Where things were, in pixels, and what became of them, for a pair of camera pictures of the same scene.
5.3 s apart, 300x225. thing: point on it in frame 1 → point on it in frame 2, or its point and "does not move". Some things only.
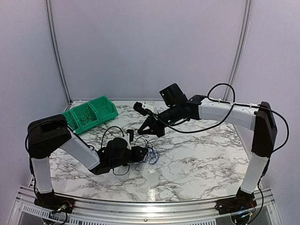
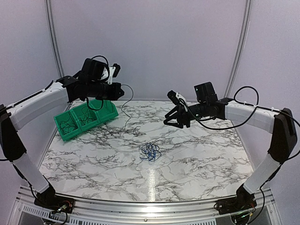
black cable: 84,110 does not move
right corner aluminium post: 239,51 does not move
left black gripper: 138,155 → 113,95
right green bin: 104,108 does not move
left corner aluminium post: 55,49 does not move
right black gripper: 155,128 → 181,115
